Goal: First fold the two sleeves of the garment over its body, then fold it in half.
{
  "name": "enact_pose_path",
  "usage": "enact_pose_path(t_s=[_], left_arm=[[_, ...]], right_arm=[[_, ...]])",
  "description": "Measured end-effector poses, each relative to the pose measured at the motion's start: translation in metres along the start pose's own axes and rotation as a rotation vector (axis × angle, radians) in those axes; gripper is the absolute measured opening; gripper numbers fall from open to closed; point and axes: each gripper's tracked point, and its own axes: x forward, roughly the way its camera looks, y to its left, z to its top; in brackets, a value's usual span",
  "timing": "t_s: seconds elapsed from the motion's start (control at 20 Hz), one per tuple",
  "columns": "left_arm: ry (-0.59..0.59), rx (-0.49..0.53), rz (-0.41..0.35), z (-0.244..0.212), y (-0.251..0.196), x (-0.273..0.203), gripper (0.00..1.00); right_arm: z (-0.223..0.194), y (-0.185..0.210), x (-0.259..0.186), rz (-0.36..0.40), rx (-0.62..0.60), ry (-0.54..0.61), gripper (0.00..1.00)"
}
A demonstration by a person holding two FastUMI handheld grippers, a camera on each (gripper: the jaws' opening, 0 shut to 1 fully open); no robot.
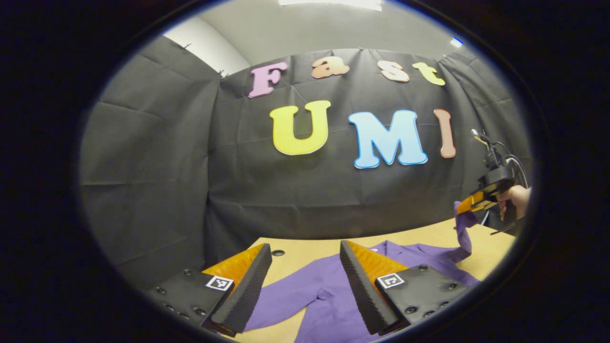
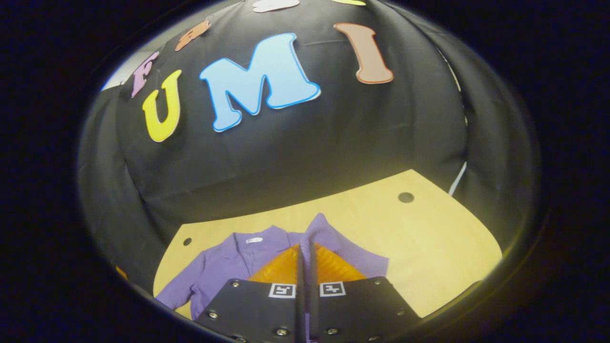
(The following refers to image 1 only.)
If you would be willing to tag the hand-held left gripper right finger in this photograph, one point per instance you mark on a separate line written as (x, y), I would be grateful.
(364, 295)

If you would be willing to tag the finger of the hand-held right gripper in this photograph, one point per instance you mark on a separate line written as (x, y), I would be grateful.
(472, 206)
(482, 196)

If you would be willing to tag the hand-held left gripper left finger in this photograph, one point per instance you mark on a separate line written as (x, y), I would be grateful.
(245, 295)

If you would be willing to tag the purple knit shirt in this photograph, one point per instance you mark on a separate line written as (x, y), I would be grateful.
(329, 286)

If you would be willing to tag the black backdrop cloth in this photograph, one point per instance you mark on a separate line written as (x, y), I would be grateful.
(167, 166)

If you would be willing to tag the ceiling light panel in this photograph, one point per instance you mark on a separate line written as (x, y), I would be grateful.
(333, 3)

